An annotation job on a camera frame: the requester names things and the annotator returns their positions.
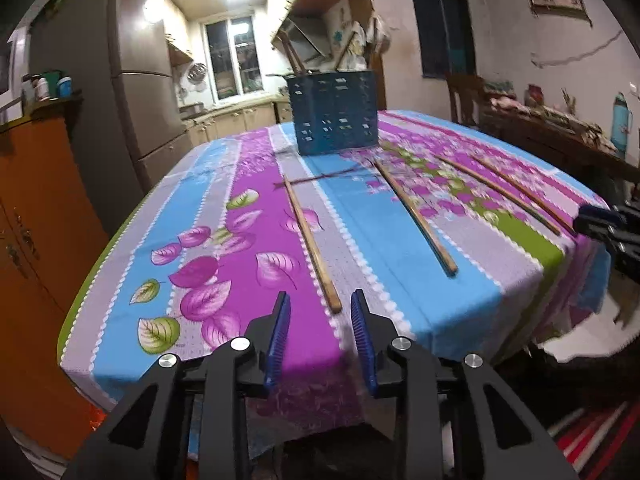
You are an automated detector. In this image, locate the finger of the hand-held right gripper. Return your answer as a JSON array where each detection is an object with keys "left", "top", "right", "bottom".
[
  {"left": 574, "top": 204, "right": 640, "bottom": 237},
  {"left": 602, "top": 232, "right": 640, "bottom": 281}
]

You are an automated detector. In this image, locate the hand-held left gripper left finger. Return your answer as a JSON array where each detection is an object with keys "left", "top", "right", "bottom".
[{"left": 60, "top": 291, "right": 292, "bottom": 480}]

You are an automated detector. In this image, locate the light blue thermos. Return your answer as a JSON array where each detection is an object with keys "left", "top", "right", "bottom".
[{"left": 611, "top": 92, "right": 634, "bottom": 161}]

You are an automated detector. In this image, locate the white wall cable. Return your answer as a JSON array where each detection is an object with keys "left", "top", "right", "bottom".
[{"left": 530, "top": 30, "right": 626, "bottom": 69}]

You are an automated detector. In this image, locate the barred kitchen window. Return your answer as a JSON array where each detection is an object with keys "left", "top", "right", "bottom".
[{"left": 202, "top": 16, "right": 261, "bottom": 96}]

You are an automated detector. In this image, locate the red striped mat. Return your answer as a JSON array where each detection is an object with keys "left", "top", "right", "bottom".
[{"left": 547, "top": 400, "right": 636, "bottom": 480}]

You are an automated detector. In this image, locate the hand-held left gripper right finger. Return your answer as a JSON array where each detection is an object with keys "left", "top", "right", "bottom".
[{"left": 350, "top": 289, "right": 581, "bottom": 480}]

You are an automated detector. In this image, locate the dark wooden chair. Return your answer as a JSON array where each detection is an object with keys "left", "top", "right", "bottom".
[{"left": 446, "top": 72, "right": 487, "bottom": 127}]

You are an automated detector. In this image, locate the orange wooden cabinet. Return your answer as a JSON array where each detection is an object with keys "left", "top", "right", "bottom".
[{"left": 0, "top": 92, "right": 112, "bottom": 456}]

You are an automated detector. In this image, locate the dark room window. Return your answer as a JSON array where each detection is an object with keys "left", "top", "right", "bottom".
[{"left": 407, "top": 0, "right": 476, "bottom": 81}]

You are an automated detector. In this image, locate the floral striped tablecloth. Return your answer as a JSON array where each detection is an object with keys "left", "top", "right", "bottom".
[{"left": 57, "top": 109, "right": 613, "bottom": 456}]

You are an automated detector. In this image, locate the grey refrigerator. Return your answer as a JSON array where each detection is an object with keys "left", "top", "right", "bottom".
[{"left": 30, "top": 0, "right": 193, "bottom": 206}]

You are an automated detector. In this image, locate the blue perforated utensil holder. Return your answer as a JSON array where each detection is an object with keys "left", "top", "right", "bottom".
[{"left": 286, "top": 70, "right": 380, "bottom": 157}]

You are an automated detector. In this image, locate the dark wooden dining table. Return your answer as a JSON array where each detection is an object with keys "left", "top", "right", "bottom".
[{"left": 479, "top": 105, "right": 640, "bottom": 182}]

